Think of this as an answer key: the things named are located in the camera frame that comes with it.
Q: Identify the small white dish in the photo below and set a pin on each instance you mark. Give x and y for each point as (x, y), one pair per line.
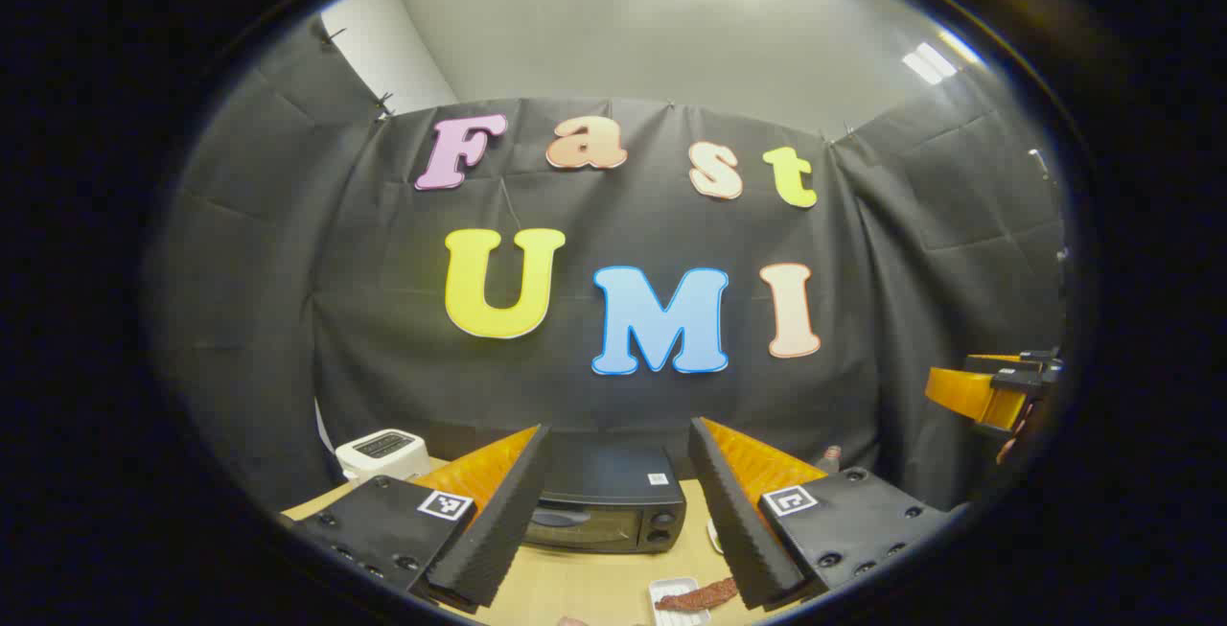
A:
(671, 614)

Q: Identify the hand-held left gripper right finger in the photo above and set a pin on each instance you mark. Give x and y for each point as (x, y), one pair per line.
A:
(733, 521)

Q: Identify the black electric oven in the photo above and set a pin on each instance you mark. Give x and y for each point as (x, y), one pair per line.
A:
(613, 482)

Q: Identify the white toaster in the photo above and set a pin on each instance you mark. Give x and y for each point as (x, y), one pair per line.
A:
(381, 453)

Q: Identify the ceiling light panel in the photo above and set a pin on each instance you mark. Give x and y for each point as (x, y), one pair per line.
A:
(935, 58)

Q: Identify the black backdrop cloth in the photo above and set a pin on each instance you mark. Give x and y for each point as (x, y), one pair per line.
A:
(383, 319)

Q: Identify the red label plastic bottle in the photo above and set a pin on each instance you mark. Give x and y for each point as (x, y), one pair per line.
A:
(830, 458)

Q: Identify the red raw steak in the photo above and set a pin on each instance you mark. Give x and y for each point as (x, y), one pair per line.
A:
(700, 595)

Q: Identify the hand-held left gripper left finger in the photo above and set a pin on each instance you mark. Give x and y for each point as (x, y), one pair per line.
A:
(498, 521)

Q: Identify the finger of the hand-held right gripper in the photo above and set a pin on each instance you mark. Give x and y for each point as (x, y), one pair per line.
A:
(1030, 372)
(968, 394)

